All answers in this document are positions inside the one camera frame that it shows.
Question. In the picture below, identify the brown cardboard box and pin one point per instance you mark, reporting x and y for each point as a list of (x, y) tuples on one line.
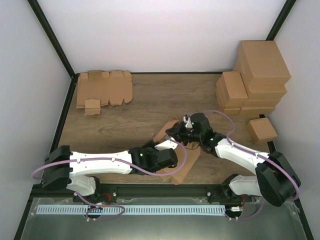
[(193, 152)]

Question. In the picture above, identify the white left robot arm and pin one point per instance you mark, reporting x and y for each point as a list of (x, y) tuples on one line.
[(75, 171)]

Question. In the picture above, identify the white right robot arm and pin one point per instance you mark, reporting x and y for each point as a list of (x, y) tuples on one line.
[(277, 181)]

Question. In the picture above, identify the medium folded cardboard box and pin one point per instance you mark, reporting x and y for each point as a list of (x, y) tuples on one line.
[(230, 90)]

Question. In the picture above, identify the small single cardboard box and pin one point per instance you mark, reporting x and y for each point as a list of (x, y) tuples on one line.
[(261, 130)]

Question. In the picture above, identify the large top cardboard box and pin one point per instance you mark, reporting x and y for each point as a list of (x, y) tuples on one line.
[(260, 62)]

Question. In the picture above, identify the stack of flat cardboard blanks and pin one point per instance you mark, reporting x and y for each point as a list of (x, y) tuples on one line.
[(109, 87)]

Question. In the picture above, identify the small loose cardboard flap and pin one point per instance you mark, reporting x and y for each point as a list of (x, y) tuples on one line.
[(92, 107)]

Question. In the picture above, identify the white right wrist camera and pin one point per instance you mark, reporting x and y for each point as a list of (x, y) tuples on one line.
[(187, 121)]

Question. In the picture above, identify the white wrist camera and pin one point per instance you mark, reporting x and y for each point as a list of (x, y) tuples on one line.
[(187, 121), (167, 144)]

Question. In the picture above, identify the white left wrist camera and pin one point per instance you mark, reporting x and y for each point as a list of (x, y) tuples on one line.
[(167, 144)]

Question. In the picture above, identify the light blue slotted cable duct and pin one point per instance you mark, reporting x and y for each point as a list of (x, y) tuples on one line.
[(150, 210)]

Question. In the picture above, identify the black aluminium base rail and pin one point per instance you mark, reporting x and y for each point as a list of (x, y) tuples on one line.
[(212, 193)]

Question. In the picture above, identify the black frame post left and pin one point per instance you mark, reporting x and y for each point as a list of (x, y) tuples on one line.
[(42, 19)]

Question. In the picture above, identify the black frame post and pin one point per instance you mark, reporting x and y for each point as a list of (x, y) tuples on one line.
[(42, 19), (280, 20)]

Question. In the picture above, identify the black frame post right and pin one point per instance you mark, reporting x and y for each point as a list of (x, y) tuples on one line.
[(280, 20)]

